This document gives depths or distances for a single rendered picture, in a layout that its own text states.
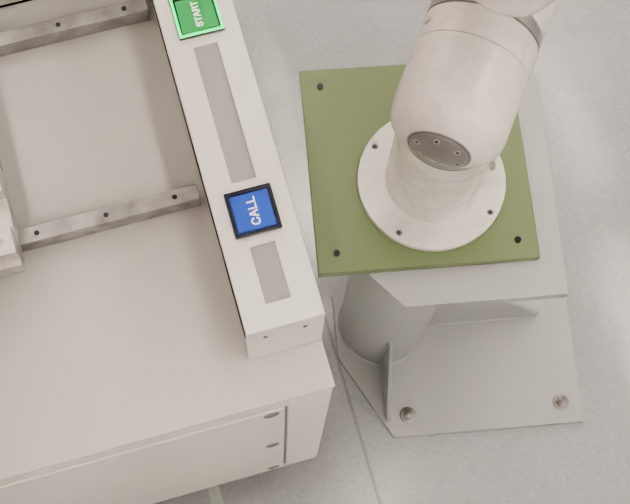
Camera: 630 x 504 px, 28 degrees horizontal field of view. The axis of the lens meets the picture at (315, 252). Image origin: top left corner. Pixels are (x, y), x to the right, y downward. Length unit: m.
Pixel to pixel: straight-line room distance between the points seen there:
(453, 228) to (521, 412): 0.87
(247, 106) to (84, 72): 0.28
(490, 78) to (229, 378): 0.55
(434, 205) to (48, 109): 0.52
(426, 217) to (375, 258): 0.08
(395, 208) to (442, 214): 0.07
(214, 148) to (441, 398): 1.03
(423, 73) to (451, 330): 1.24
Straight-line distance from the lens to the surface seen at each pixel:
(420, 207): 1.55
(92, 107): 1.67
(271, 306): 1.43
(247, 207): 1.46
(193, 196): 1.58
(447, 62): 1.22
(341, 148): 1.63
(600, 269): 2.51
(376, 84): 1.67
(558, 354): 2.44
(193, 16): 1.55
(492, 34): 1.23
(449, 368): 2.40
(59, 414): 1.57
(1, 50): 1.71
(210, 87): 1.52
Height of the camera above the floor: 2.35
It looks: 74 degrees down
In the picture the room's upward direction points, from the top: 5 degrees clockwise
